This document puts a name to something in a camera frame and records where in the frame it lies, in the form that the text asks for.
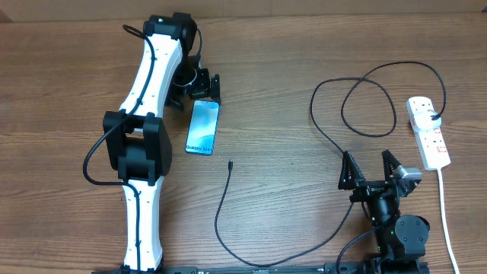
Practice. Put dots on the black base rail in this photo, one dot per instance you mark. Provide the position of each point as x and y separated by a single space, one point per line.
327 268

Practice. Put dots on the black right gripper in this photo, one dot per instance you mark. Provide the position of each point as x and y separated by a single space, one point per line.
349 178

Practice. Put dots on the white charger plug adapter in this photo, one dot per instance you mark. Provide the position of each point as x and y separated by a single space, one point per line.
425 120

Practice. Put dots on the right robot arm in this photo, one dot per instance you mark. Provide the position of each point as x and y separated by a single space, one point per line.
400 238

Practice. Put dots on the blue Galaxy smartphone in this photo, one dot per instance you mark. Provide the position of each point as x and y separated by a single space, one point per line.
202 128

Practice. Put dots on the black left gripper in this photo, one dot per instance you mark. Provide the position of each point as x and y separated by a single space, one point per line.
203 90

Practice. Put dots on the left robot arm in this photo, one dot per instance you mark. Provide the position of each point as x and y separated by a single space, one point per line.
138 144

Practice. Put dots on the white power strip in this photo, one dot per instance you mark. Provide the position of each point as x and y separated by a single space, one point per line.
431 144

